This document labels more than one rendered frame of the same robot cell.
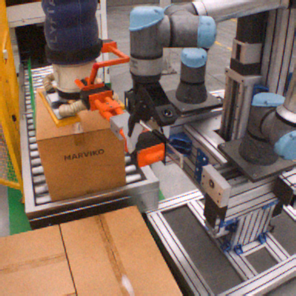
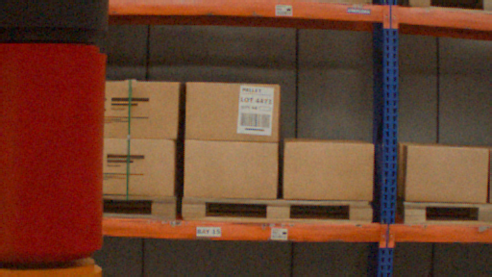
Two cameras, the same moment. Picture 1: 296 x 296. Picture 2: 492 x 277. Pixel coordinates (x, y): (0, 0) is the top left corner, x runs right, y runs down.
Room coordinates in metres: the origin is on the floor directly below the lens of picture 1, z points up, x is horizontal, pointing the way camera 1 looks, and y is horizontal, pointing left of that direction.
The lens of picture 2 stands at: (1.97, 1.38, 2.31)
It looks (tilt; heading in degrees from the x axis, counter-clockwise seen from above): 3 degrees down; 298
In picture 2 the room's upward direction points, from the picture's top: 1 degrees clockwise
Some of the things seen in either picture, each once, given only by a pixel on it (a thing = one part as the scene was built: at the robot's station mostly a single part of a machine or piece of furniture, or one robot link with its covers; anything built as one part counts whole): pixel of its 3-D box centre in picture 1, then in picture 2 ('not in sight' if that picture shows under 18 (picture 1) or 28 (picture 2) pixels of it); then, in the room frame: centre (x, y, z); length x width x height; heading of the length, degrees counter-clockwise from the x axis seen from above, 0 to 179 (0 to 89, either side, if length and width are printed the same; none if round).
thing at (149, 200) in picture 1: (95, 213); not in sight; (1.14, 0.28, 0.48); 0.70 x 0.03 x 0.15; 111
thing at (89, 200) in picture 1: (93, 199); not in sight; (1.14, 0.28, 0.58); 0.70 x 0.03 x 0.06; 111
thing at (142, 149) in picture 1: (143, 148); not in sight; (0.68, 0.02, 1.21); 0.08 x 0.07 x 0.05; 29
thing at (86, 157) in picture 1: (77, 136); not in sight; (1.46, 0.40, 0.75); 0.60 x 0.40 x 0.40; 18
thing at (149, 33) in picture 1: (147, 31); not in sight; (0.70, 0.00, 1.52); 0.09 x 0.08 x 0.11; 99
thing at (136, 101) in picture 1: (144, 94); not in sight; (0.71, 0.01, 1.36); 0.09 x 0.08 x 0.12; 29
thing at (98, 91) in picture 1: (97, 96); not in sight; (0.99, 0.18, 1.22); 0.10 x 0.08 x 0.06; 119
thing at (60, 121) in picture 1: (57, 102); not in sight; (1.16, 0.39, 1.11); 0.34 x 0.10 x 0.05; 29
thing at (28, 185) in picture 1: (24, 119); not in sight; (2.11, 1.01, 0.50); 2.31 x 0.05 x 0.19; 21
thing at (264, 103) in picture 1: (268, 113); not in sight; (0.89, -0.40, 1.20); 0.13 x 0.12 x 0.14; 9
